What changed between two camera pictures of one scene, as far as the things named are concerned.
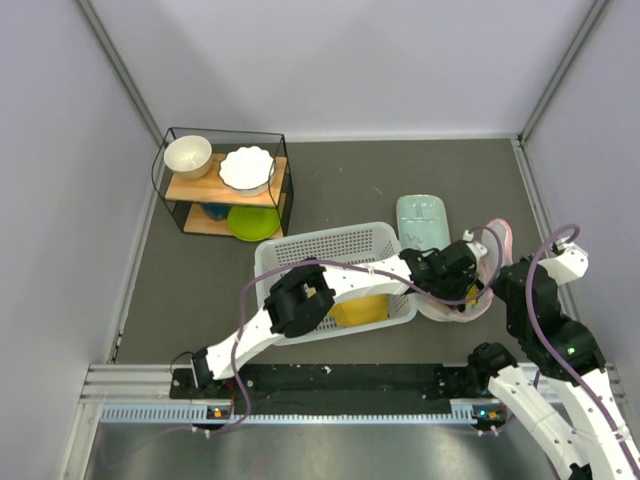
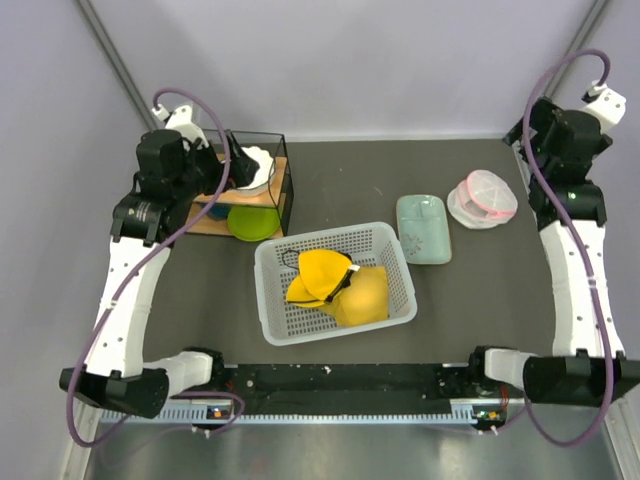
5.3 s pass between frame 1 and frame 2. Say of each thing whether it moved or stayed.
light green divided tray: stayed
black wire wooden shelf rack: stayed
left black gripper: moved
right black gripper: moved
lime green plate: stayed
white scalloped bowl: stayed
